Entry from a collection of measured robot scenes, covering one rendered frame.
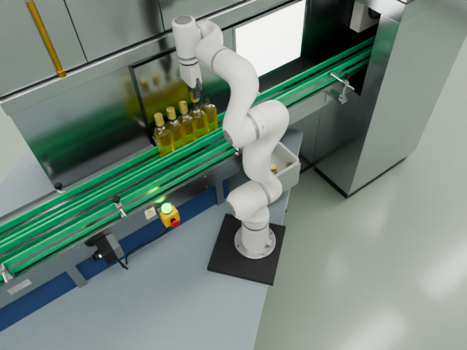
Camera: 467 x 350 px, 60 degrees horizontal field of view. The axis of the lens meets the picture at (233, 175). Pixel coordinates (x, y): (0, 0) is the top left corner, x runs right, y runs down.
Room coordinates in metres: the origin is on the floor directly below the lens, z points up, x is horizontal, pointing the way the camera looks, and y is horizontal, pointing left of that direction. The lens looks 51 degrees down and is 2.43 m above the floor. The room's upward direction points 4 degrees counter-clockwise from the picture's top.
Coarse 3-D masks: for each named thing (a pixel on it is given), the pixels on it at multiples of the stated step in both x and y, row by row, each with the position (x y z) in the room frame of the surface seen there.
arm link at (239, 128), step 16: (224, 64) 1.04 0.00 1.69; (240, 64) 1.01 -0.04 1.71; (224, 80) 1.03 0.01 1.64; (240, 80) 0.98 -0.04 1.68; (256, 80) 0.99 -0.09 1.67; (240, 96) 0.95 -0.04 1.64; (240, 112) 0.91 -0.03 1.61; (224, 128) 0.91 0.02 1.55; (240, 128) 0.88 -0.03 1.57; (256, 128) 0.90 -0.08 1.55; (240, 144) 0.87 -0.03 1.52
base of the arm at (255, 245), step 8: (240, 232) 1.00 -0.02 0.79; (248, 232) 0.91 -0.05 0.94; (256, 232) 0.90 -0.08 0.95; (264, 232) 0.91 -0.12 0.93; (272, 232) 0.99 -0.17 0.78; (240, 240) 0.96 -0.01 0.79; (248, 240) 0.91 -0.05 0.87; (256, 240) 0.90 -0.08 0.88; (264, 240) 0.91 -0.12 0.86; (272, 240) 0.95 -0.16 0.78; (240, 248) 0.92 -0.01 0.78; (248, 248) 0.91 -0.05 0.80; (256, 248) 0.90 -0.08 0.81; (264, 248) 0.91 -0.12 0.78; (272, 248) 0.91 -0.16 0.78; (248, 256) 0.87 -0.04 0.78; (256, 256) 0.87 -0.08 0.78; (264, 256) 0.87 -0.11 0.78
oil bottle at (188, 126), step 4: (180, 116) 1.30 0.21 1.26; (188, 116) 1.30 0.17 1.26; (180, 120) 1.29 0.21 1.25; (184, 120) 1.28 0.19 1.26; (188, 120) 1.28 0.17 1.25; (192, 120) 1.29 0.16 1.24; (184, 124) 1.27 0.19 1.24; (188, 124) 1.28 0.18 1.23; (192, 124) 1.29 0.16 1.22; (184, 128) 1.27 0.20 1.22; (188, 128) 1.28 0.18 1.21; (192, 128) 1.29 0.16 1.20; (184, 132) 1.27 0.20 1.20; (188, 132) 1.27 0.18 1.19; (192, 132) 1.28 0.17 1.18; (184, 136) 1.27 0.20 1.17; (188, 136) 1.27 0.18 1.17; (192, 136) 1.28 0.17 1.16; (196, 136) 1.30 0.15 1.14; (188, 140) 1.27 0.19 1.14; (192, 140) 1.28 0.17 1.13
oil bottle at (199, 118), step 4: (200, 108) 1.35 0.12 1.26; (192, 112) 1.32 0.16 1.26; (196, 112) 1.32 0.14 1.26; (200, 112) 1.32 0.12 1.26; (192, 116) 1.31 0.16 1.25; (196, 116) 1.30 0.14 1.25; (200, 116) 1.31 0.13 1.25; (204, 116) 1.32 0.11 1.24; (196, 120) 1.30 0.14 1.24; (200, 120) 1.31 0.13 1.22; (204, 120) 1.32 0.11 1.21; (196, 124) 1.30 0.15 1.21; (200, 124) 1.31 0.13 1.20; (204, 124) 1.32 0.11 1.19; (196, 128) 1.30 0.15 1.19; (200, 128) 1.31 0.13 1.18; (204, 128) 1.32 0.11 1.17; (196, 132) 1.30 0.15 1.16; (200, 132) 1.30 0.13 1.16; (204, 132) 1.31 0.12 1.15; (200, 136) 1.30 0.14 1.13
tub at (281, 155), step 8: (280, 144) 1.34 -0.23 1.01; (272, 152) 1.35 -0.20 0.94; (280, 152) 1.33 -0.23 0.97; (288, 152) 1.28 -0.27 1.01; (272, 160) 1.30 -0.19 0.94; (280, 160) 1.30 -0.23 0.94; (288, 160) 1.27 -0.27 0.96; (296, 160) 1.23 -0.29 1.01; (280, 168) 1.25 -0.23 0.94; (288, 168) 1.19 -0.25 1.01
